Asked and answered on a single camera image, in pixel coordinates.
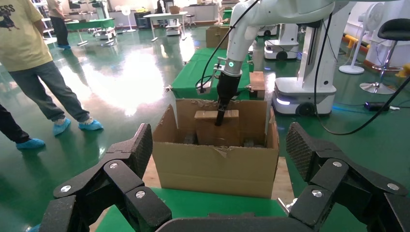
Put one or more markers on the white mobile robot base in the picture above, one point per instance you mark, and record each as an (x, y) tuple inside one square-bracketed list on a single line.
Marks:
[(282, 48)]

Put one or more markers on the stacked cardboard boxes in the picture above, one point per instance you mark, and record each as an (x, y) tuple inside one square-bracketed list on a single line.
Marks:
[(214, 36)]

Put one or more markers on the brown box on side table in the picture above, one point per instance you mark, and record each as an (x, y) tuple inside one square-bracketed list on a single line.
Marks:
[(257, 83)]

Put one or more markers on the person in grey jeans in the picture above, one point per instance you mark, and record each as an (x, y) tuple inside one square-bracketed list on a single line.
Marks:
[(25, 38)]

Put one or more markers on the black power adapter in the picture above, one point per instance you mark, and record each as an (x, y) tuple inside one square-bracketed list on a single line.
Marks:
[(376, 106)]

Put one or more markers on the person beige shirt dark trousers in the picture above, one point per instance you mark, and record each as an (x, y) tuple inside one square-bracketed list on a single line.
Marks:
[(59, 25)]

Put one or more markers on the black bar stool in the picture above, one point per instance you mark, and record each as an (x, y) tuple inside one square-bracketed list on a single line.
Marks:
[(394, 28)]

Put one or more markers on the green covered work table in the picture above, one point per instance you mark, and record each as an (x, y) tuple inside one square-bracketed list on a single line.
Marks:
[(89, 24)]

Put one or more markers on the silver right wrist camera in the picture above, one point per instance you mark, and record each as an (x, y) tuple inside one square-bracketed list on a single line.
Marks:
[(204, 88)]

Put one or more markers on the small cardboard box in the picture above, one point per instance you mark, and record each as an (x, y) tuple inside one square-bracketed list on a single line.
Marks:
[(208, 131)]

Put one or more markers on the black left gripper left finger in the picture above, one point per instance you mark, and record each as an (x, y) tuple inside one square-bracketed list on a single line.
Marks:
[(128, 160)]

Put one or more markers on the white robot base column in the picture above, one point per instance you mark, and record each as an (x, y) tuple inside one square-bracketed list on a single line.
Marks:
[(304, 93)]

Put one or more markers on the yellow floor barrier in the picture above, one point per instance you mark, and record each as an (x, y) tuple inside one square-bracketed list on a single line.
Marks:
[(352, 41)]

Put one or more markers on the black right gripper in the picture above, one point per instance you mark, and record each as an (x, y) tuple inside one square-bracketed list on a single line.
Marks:
[(227, 89)]

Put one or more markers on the white work table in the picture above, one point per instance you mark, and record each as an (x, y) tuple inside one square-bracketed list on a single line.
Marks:
[(166, 15)]

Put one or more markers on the large white pedestal fan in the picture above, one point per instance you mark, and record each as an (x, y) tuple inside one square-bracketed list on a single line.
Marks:
[(351, 69)]

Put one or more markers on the large open cardboard carton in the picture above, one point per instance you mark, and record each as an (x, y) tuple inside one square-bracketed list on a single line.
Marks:
[(208, 173)]

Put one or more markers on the person in slim black trousers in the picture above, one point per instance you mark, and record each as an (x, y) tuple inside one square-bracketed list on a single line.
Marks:
[(8, 125)]

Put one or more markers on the small white pedestal fan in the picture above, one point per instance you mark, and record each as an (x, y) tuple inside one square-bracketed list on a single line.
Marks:
[(126, 11)]

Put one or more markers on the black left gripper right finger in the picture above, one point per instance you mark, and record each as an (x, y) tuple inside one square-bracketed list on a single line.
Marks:
[(320, 160)]

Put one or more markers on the green cloth on side table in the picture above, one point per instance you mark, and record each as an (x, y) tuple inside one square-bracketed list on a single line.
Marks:
[(192, 76)]

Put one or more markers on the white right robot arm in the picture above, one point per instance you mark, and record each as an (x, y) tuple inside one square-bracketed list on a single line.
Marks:
[(272, 12)]

